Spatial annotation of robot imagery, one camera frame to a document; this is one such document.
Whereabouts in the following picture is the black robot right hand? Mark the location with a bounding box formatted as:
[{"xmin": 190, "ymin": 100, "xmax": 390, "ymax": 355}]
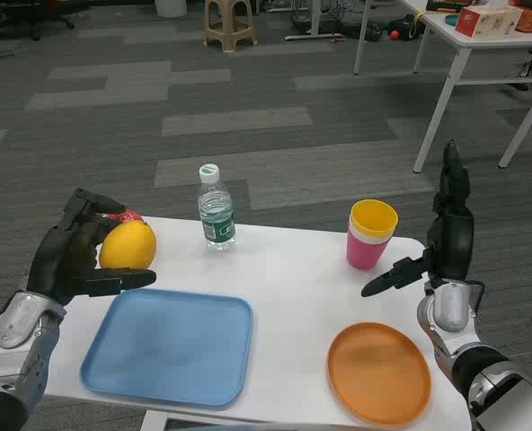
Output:
[{"xmin": 360, "ymin": 138, "xmax": 476, "ymax": 297}]

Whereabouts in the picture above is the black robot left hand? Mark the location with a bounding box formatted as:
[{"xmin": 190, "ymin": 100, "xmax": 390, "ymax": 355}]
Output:
[{"xmin": 25, "ymin": 187, "xmax": 158, "ymax": 307}]

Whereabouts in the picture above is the yellow lemon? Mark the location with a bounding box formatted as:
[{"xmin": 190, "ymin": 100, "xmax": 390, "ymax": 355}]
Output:
[{"xmin": 98, "ymin": 220, "xmax": 158, "ymax": 271}]

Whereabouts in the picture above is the blue rectangle plate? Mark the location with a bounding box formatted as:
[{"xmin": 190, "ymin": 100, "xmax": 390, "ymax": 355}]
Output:
[{"xmin": 79, "ymin": 287, "xmax": 254, "ymax": 410}]

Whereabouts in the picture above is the orange round plate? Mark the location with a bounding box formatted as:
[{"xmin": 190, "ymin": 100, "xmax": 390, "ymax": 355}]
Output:
[{"xmin": 327, "ymin": 321, "xmax": 432, "ymax": 427}]

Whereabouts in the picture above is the red apple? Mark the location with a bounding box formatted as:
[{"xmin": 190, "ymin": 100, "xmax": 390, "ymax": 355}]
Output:
[{"xmin": 106, "ymin": 208, "xmax": 146, "ymax": 225}]

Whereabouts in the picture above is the yellow plastic cup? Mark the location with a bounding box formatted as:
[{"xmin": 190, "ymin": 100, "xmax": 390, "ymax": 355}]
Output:
[{"xmin": 349, "ymin": 198, "xmax": 399, "ymax": 239}]

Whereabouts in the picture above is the pink plastic cup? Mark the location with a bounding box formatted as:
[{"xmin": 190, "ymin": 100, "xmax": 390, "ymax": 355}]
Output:
[{"xmin": 346, "ymin": 227, "xmax": 394, "ymax": 271}]

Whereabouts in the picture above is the white plastic cup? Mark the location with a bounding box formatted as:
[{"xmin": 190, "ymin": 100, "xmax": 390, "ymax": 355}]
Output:
[{"xmin": 347, "ymin": 222, "xmax": 396, "ymax": 246}]

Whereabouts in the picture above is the clear plastic water bottle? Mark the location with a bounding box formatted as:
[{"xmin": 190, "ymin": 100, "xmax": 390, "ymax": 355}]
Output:
[{"xmin": 197, "ymin": 163, "xmax": 238, "ymax": 251}]

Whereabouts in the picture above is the white office table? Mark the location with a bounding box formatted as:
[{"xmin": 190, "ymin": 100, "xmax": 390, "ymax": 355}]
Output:
[{"xmin": 353, "ymin": 0, "xmax": 532, "ymax": 174}]

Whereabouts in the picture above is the red and beige tissue box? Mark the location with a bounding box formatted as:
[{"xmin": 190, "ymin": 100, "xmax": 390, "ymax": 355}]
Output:
[{"xmin": 454, "ymin": 0, "xmax": 524, "ymax": 41}]

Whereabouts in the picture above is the black bag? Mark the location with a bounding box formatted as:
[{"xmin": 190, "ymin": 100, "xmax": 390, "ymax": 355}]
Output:
[{"xmin": 389, "ymin": 15, "xmax": 429, "ymax": 41}]

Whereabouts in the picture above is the white waste bin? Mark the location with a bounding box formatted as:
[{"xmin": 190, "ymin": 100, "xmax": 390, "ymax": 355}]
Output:
[{"xmin": 154, "ymin": 0, "xmax": 189, "ymax": 18}]

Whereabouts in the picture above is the beige plastic stool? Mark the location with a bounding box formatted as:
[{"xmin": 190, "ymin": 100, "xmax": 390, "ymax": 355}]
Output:
[{"xmin": 202, "ymin": 0, "xmax": 259, "ymax": 54}]

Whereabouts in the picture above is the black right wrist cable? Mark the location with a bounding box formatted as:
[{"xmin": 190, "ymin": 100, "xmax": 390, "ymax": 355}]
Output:
[{"xmin": 468, "ymin": 280, "xmax": 487, "ymax": 316}]

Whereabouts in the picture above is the yellow strap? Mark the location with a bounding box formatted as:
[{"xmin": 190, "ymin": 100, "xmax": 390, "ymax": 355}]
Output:
[{"xmin": 408, "ymin": 12, "xmax": 429, "ymax": 40}]

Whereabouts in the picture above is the white desk leg frame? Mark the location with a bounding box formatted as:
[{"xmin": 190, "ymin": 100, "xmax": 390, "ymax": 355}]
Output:
[{"xmin": 285, "ymin": 0, "xmax": 334, "ymax": 41}]

